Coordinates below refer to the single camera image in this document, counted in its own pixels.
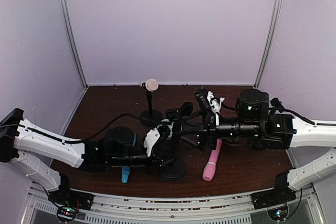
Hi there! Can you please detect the black microphone stand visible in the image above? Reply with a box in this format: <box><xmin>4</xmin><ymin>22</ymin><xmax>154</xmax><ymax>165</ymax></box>
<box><xmin>158</xmin><ymin>102</ymin><xmax>193</xmax><ymax>182</ymax></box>
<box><xmin>140</xmin><ymin>91</ymin><xmax>163</xmax><ymax>126</ymax></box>
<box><xmin>270</xmin><ymin>98</ymin><xmax>285</xmax><ymax>113</ymax></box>

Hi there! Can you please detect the pink toy microphone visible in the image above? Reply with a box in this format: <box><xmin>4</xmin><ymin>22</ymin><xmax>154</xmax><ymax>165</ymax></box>
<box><xmin>202</xmin><ymin>140</ymin><xmax>222</xmax><ymax>182</ymax></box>

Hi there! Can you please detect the cream toy microphone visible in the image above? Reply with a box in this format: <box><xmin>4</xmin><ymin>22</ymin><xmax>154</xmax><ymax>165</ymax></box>
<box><xmin>139</xmin><ymin>78</ymin><xmax>159</xmax><ymax>92</ymax></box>

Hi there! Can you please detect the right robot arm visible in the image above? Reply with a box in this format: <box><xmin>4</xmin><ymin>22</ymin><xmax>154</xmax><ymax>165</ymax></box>
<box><xmin>172</xmin><ymin>88</ymin><xmax>335</xmax><ymax>191</ymax></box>

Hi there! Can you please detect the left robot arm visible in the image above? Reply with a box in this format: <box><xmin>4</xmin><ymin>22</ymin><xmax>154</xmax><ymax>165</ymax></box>
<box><xmin>1</xmin><ymin>108</ymin><xmax>170</xmax><ymax>192</ymax></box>

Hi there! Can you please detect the light green ceramic bowl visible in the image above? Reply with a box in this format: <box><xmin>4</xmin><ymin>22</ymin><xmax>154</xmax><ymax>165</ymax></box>
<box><xmin>159</xmin><ymin>119</ymin><xmax>173</xmax><ymax>141</ymax></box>

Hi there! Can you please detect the blue toy microphone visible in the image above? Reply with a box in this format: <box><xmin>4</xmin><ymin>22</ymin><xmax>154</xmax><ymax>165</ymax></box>
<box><xmin>121</xmin><ymin>133</ymin><xmax>137</xmax><ymax>184</ymax></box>

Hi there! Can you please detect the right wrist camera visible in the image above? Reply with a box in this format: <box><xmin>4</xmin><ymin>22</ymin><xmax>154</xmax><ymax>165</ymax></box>
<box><xmin>194</xmin><ymin>87</ymin><xmax>225</xmax><ymax>114</ymax></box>

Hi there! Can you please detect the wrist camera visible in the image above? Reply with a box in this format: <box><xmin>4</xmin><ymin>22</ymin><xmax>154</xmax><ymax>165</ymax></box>
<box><xmin>194</xmin><ymin>87</ymin><xmax>225</xmax><ymax>114</ymax></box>
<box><xmin>142</xmin><ymin>125</ymin><xmax>169</xmax><ymax>157</ymax></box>

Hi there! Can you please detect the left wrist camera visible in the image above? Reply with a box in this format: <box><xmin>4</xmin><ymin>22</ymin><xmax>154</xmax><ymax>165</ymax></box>
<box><xmin>142</xmin><ymin>125</ymin><xmax>169</xmax><ymax>157</ymax></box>

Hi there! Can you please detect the front aluminium rail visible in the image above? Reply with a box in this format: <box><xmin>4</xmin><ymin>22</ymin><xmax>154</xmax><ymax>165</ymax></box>
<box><xmin>19</xmin><ymin>187</ymin><xmax>326</xmax><ymax>223</ymax></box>

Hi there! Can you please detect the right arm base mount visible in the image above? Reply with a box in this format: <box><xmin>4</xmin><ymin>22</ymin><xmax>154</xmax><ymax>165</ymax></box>
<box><xmin>251</xmin><ymin>171</ymin><xmax>297</xmax><ymax>222</ymax></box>

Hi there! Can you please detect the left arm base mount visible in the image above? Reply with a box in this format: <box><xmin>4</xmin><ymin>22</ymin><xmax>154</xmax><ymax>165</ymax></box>
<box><xmin>45</xmin><ymin>173</ymin><xmax>94</xmax><ymax>223</ymax></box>

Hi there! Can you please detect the right aluminium frame post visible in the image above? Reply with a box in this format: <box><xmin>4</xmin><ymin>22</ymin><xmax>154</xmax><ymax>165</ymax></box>
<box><xmin>254</xmin><ymin>0</ymin><xmax>283</xmax><ymax>88</ymax></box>

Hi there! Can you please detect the aluminium frame post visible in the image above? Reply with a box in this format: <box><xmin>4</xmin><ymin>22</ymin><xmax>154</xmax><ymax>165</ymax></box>
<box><xmin>60</xmin><ymin>0</ymin><xmax>88</xmax><ymax>89</ymax></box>
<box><xmin>254</xmin><ymin>0</ymin><xmax>283</xmax><ymax>88</ymax></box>

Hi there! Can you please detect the left aluminium frame post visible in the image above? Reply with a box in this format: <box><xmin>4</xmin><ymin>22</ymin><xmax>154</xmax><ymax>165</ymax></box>
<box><xmin>60</xmin><ymin>0</ymin><xmax>88</xmax><ymax>89</ymax></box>

